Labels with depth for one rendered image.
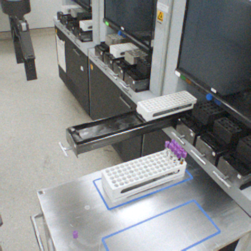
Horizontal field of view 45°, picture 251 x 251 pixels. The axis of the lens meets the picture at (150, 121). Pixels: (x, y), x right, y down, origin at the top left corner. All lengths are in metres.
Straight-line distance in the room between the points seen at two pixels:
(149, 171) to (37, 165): 1.47
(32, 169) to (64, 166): 0.23
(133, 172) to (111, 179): 0.08
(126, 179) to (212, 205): 0.31
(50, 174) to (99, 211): 1.34
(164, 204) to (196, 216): 0.11
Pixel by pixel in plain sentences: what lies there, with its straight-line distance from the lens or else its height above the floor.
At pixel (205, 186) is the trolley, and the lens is 1.15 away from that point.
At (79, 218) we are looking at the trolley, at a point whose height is 0.82.
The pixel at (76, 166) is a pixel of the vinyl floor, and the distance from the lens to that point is 2.37.
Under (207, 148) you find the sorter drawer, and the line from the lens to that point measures 1.36.
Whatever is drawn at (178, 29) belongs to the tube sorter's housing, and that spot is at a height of 1.17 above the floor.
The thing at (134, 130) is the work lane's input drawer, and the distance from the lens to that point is 1.38.
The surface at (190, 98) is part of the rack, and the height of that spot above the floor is 0.87.
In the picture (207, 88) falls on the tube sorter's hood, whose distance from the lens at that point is 1.38.
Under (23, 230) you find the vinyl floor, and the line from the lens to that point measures 2.06.
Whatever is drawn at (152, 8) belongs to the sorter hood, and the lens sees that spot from 1.67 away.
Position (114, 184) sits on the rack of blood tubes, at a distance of 1.02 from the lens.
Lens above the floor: 1.63
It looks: 35 degrees down
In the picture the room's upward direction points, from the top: 6 degrees clockwise
